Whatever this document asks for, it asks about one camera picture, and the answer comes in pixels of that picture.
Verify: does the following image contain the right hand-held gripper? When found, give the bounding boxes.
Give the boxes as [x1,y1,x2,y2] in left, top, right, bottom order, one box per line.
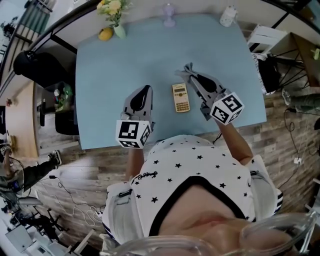
[191,73,245,125]

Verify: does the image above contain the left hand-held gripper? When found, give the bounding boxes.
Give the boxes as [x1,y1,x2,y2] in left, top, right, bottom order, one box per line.
[115,84,156,150]

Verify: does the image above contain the grey cloth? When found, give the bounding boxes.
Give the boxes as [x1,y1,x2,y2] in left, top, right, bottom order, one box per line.
[174,62,201,87]

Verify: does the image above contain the beige calculator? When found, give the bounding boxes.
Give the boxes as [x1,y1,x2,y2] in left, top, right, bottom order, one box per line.
[171,83,191,113]

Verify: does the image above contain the person's right forearm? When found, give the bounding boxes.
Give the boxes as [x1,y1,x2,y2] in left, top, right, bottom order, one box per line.
[217,122,253,165]

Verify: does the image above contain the person's left forearm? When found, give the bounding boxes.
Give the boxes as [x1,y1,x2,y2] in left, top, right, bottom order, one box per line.
[124,147,146,181]

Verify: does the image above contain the black bag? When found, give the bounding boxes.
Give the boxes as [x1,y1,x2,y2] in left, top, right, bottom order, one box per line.
[258,57,282,94]

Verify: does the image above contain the white spotted jar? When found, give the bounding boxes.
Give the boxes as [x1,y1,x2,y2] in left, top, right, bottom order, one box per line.
[219,5,238,27]

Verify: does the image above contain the yellow fruit ornament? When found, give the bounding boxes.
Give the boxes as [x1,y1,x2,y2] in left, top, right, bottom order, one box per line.
[98,27,114,42]

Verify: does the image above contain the white chair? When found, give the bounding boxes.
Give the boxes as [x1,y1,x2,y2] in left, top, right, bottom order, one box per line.
[247,24,288,55]

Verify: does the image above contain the person's white star-print shirt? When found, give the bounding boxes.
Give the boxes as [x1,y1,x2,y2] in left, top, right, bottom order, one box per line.
[101,134,285,245]

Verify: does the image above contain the clear bin of colourful items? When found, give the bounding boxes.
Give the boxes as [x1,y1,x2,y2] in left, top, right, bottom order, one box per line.
[46,81,76,113]

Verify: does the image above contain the yellow flower bouquet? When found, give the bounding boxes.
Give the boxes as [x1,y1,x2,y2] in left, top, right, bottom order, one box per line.
[96,0,131,27]

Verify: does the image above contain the dark wooden side table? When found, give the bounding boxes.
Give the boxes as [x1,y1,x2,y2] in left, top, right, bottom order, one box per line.
[267,31,320,88]

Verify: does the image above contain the black office chair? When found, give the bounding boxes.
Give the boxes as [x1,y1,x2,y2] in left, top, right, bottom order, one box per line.
[13,51,80,136]

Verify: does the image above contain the person's neck and chin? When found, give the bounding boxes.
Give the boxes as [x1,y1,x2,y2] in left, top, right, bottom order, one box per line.
[159,178,251,256]

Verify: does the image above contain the light wooden desk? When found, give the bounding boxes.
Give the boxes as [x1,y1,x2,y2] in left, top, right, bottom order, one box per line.
[4,81,41,158]

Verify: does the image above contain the clear-framed glasses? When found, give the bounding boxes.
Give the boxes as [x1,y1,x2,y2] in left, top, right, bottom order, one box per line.
[99,211,318,256]

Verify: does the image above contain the grey shoulder strap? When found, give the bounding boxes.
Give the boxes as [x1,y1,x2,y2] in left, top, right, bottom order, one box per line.
[107,189,142,241]
[249,169,277,218]

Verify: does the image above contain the black cable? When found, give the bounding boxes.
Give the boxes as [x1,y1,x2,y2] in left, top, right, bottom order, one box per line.
[49,174,106,213]

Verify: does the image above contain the white cable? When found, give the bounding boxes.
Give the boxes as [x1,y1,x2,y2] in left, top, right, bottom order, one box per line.
[72,197,101,224]

